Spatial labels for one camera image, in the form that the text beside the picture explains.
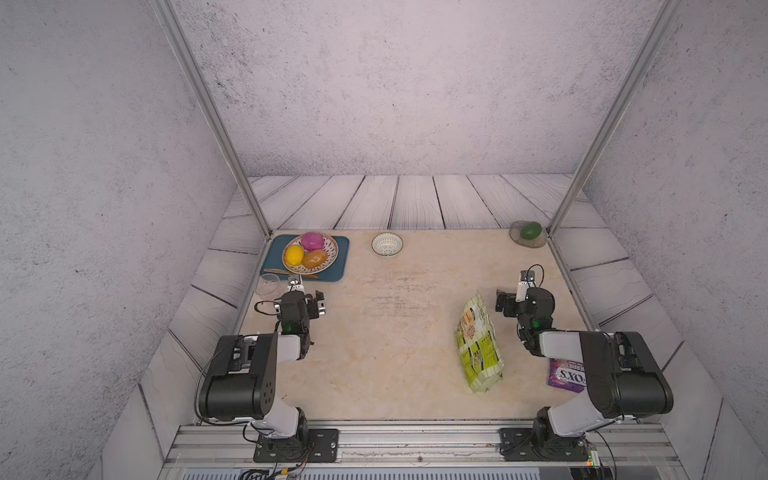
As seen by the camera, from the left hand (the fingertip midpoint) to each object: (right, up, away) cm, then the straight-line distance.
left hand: (305, 292), depth 94 cm
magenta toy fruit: (-2, +17, +16) cm, 23 cm away
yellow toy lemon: (-8, +11, +13) cm, 19 cm away
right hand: (+66, +1, -1) cm, 66 cm away
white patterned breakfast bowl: (+25, +16, +20) cm, 35 cm away
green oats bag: (+49, -12, -18) cm, 54 cm away
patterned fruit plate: (+4, +14, +20) cm, 25 cm away
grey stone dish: (+75, +20, +24) cm, 81 cm away
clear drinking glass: (-15, +2, +7) cm, 16 cm away
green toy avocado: (+81, +21, +22) cm, 86 cm away
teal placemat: (-17, +10, +17) cm, 26 cm away
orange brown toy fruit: (-1, +10, +12) cm, 16 cm away
